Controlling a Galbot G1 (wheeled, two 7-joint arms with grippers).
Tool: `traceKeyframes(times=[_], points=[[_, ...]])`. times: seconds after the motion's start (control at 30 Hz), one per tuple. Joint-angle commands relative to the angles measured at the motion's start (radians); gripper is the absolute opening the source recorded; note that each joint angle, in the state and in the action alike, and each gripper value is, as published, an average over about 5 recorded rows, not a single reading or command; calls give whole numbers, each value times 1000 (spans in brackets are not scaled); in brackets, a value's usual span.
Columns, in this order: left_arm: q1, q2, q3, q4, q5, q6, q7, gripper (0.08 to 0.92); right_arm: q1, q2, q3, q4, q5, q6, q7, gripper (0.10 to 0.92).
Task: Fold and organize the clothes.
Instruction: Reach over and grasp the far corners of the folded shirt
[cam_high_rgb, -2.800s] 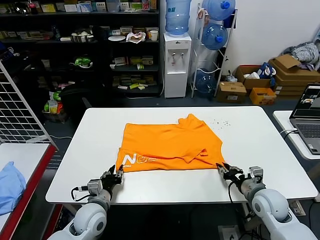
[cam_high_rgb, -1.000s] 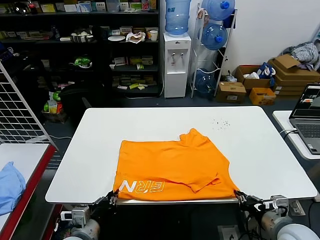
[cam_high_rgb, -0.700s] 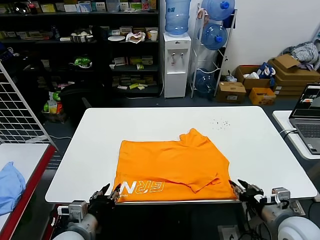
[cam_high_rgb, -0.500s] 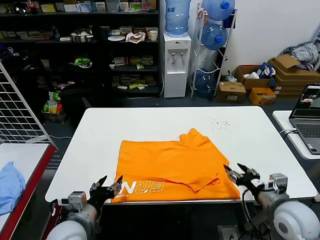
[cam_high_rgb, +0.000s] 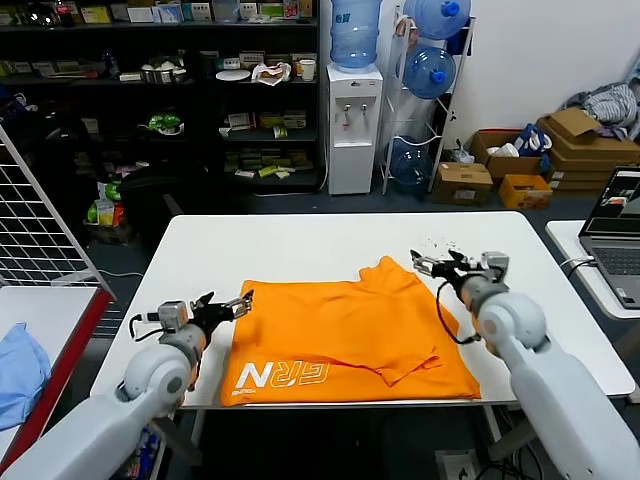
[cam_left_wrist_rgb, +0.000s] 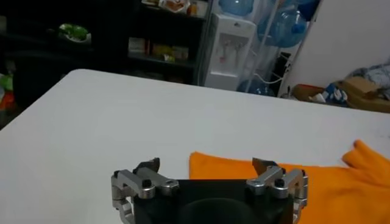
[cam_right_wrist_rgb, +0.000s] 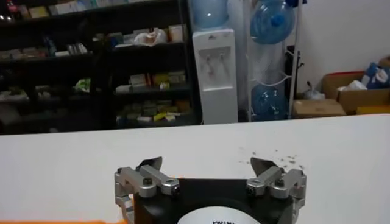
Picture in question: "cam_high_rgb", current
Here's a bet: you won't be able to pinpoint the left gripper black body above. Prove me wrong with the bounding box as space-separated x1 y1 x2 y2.
188 299 237 338

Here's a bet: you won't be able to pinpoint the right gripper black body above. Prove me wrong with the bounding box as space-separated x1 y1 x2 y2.
430 257 484 284

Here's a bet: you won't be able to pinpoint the orange t-shirt white logo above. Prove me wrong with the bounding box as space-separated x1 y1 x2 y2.
220 254 483 409

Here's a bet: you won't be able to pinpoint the grey clothes pile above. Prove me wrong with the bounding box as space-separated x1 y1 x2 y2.
561 81 640 142

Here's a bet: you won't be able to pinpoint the scattered dark crumbs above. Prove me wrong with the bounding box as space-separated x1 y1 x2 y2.
418 236 459 252

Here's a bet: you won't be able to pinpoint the closed brown cardboard box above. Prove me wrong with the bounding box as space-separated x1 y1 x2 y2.
430 160 494 208

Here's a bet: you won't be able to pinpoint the yellow cardboard box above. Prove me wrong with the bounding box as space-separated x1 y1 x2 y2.
497 173 554 211

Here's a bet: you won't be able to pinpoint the open brown cardboard box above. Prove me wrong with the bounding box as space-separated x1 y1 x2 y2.
469 129 544 182

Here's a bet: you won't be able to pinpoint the crumpled grey plastic bag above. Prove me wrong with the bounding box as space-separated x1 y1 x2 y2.
449 139 477 166

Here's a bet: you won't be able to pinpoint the white side table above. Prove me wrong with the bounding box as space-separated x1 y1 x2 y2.
544 219 640 322

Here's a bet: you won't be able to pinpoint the white table leg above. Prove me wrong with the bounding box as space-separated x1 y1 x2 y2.
191 408 207 447
482 404 502 444

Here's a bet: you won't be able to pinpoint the brown grocery basket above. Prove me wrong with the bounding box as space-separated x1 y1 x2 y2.
81 218 137 247

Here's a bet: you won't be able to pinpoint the black office chair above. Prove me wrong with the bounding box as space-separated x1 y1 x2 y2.
119 164 212 242

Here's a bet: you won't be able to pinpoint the white yellow carton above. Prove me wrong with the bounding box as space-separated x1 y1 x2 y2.
94 199 117 227

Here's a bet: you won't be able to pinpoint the white water dispenser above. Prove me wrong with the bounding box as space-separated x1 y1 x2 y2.
325 63 384 197

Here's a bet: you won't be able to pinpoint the blue white bag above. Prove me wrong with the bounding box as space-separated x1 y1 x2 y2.
514 123 556 159

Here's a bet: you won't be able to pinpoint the green white snack bag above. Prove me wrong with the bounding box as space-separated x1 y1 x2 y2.
96 181 124 204

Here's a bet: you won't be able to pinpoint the black shelving unit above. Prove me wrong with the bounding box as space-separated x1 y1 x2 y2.
0 0 322 197

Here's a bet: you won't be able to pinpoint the grey laptop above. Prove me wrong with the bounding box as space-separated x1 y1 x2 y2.
576 166 640 311

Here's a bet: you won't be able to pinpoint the red edged white table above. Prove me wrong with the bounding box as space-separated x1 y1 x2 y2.
0 285 118 480

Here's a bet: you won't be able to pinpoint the stack of flat cardboard boxes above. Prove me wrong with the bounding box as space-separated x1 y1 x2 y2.
535 106 640 193

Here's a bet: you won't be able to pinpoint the white metal jug rack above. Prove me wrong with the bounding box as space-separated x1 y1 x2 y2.
380 4 477 197

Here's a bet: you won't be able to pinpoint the red white product box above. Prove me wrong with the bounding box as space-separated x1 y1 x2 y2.
226 113 258 133

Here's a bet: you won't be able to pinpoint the green vegetable bag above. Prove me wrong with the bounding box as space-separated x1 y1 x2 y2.
138 111 186 138

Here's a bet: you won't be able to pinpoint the light blue cloth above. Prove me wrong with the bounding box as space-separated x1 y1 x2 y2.
0 321 54 432

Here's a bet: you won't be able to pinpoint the metal bowl with buns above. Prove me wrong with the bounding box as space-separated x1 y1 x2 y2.
139 56 189 86

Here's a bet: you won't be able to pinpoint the white plastic food bag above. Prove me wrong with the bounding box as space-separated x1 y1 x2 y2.
250 61 293 89

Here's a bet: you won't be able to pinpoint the blue labelled water jug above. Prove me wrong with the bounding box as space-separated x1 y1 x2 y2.
329 0 384 77

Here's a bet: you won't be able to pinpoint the teal product box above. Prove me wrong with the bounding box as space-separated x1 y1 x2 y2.
181 1 214 23

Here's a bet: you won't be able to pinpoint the white blue product box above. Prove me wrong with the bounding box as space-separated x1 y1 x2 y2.
151 3 183 25

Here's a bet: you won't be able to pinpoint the clear blue plastic box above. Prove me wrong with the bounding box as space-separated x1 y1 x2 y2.
211 0 242 25

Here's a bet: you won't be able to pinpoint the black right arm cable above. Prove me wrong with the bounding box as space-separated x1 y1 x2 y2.
435 279 484 346

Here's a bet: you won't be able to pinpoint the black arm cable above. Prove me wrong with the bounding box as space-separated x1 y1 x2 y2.
435 279 484 346
128 311 162 344

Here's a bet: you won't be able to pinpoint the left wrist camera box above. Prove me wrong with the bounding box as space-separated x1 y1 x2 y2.
156 300 191 333

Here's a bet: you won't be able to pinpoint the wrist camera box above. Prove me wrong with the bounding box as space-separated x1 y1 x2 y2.
156 300 191 333
480 250 511 276

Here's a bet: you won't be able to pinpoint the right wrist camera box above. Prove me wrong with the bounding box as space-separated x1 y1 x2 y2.
480 250 511 276

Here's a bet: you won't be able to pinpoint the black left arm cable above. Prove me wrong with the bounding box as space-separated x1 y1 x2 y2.
128 311 162 344

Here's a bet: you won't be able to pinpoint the white laptop cable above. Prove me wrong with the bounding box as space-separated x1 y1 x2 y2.
558 255 598 274

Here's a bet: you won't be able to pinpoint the white wire grid panel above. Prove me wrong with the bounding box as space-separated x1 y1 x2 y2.
0 121 119 304

